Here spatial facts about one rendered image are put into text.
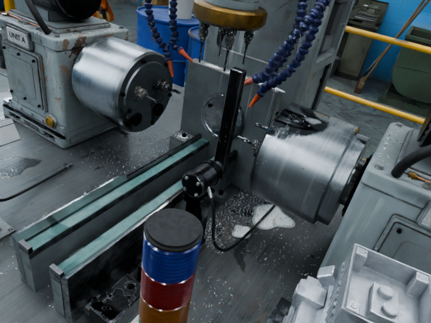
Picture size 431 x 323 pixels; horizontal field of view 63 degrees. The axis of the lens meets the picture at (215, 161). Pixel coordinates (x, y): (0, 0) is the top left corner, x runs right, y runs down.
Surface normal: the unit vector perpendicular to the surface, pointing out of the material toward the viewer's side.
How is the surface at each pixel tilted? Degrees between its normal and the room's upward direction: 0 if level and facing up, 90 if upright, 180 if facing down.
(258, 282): 0
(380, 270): 90
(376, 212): 89
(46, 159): 0
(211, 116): 90
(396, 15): 90
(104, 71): 54
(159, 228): 0
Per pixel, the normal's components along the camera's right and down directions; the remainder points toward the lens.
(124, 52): -0.04, -0.64
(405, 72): -0.49, 0.34
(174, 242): 0.15, -0.83
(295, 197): -0.55, 0.51
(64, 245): 0.83, 0.40
